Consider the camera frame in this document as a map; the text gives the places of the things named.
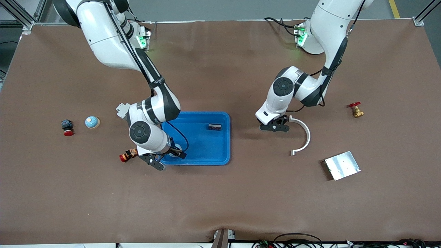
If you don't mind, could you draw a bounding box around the blue round bell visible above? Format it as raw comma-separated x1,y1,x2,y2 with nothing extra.
85,116,101,130

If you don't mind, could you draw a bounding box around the blue plastic tray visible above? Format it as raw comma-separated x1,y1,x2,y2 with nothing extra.
158,111,230,166

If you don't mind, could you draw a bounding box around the grey plastic terminal block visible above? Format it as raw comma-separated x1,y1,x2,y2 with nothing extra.
116,103,131,120

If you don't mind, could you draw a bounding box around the brown table cover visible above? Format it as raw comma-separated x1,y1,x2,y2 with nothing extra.
0,19,441,246

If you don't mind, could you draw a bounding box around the red black push button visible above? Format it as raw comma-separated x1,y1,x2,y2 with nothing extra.
61,119,74,137

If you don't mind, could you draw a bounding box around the square aluminium plate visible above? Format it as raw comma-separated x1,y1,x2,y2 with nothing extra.
324,151,361,181

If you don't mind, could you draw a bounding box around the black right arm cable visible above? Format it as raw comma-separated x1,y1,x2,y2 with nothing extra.
106,0,189,153

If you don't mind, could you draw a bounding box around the red yellow button switch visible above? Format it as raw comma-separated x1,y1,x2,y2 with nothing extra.
119,148,139,163

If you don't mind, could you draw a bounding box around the metal table edge bracket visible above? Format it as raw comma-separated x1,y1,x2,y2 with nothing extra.
212,228,236,248

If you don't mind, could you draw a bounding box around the black cable bundle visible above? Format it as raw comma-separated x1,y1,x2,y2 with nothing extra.
252,233,441,248

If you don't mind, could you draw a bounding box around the white half ring bracket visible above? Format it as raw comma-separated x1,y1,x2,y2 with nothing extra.
288,115,311,156

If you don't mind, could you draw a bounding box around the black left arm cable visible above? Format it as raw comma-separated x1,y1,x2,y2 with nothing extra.
289,0,366,113

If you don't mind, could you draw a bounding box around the black arm base cable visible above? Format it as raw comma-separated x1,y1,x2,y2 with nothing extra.
263,17,301,37

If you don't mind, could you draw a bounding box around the brass valve red handle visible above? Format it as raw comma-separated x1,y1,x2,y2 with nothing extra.
349,102,365,118

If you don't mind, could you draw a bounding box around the aluminium frame profile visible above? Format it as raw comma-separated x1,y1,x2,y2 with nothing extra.
413,0,441,27
0,0,47,32

